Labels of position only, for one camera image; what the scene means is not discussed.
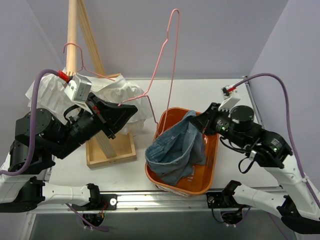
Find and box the pink wire hanger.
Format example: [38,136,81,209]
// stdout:
[118,8,181,135]
[63,42,116,82]

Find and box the pink wire hanger front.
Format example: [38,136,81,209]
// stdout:
[118,8,181,135]

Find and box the white pleated skirt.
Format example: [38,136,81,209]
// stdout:
[37,74,153,135]

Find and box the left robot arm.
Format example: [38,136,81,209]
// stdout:
[0,93,138,213]

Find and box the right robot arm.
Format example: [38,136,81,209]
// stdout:
[195,103,320,234]

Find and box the wooden clothes rack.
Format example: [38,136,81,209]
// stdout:
[63,0,136,169]

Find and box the orange plastic basket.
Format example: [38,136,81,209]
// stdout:
[145,107,219,197]

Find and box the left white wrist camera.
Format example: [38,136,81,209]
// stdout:
[64,74,92,113]

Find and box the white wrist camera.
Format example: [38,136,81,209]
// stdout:
[218,85,240,112]
[64,74,92,113]

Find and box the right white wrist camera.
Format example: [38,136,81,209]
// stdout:
[218,85,240,112]

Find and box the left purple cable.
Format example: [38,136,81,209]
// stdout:
[0,69,111,232]

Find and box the purple cable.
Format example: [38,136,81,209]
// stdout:
[0,69,111,232]
[226,72,320,216]

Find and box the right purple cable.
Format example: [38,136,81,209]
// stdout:
[226,72,320,216]

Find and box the aluminium mounting rail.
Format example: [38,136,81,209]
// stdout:
[27,76,300,215]

